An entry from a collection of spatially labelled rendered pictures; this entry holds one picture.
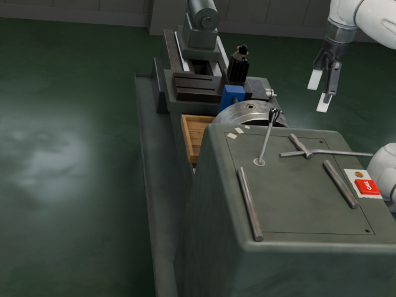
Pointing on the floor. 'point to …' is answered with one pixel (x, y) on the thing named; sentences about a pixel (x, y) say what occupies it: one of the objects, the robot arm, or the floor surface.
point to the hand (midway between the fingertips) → (317, 96)
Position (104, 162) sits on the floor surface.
